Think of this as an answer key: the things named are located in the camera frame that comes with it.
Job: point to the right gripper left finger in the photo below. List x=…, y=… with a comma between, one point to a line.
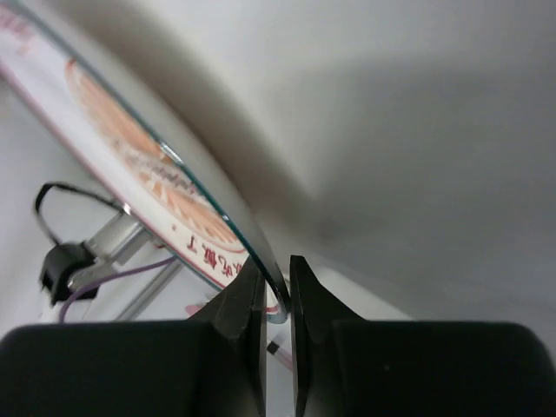
x=211, y=364

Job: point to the glass plate orange sunburst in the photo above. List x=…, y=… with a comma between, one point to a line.
x=137, y=148

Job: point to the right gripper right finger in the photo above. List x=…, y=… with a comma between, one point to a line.
x=346, y=365

